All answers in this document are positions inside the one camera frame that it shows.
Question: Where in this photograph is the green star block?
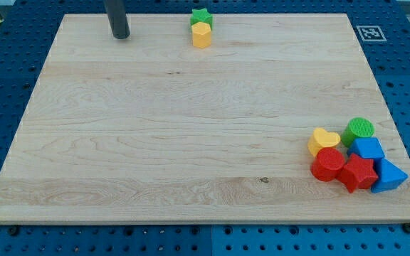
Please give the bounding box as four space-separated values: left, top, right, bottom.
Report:
190 8 213 29

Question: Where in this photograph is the red star block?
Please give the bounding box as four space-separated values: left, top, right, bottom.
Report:
336 153 379 193

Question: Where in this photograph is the light wooden board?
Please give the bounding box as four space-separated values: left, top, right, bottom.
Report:
0 14 410 225

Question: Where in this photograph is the yellow hexagon block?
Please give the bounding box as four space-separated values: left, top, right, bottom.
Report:
191 22 211 48

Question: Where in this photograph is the yellow heart block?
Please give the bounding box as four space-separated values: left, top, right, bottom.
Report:
307 127 341 156

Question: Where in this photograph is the red cylinder block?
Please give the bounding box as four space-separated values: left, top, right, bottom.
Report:
310 147 346 182

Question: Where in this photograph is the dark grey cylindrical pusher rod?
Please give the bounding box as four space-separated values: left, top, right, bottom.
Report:
103 0 130 39

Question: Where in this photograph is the green cylinder block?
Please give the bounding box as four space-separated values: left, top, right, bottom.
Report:
341 117 374 147

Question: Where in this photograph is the blue cube block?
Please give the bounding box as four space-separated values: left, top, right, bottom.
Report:
347 137 385 161

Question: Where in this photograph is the white fiducial marker tag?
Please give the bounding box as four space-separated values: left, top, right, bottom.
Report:
356 25 387 42

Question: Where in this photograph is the blue triangle block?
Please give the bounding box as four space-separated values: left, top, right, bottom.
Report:
371 158 409 193

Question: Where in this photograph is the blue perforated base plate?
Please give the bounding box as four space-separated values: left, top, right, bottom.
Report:
0 1 410 255

